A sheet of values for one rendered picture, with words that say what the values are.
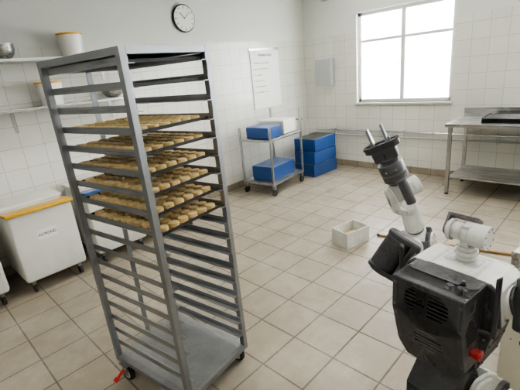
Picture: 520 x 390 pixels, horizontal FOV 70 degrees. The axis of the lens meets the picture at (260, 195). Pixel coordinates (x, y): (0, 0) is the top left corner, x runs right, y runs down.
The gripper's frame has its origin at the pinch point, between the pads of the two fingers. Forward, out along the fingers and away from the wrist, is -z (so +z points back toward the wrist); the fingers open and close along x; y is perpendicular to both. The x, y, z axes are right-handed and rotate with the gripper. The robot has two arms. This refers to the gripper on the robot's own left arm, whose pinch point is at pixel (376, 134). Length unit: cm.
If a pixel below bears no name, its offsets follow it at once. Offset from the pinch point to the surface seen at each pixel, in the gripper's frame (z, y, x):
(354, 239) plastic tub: 134, -176, -94
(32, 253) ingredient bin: -7, -44, -309
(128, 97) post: -54, 15, -73
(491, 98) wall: 120, -406, 61
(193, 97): -44, -30, -77
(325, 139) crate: 89, -432, -162
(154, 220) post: -8, 21, -92
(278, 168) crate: 78, -333, -209
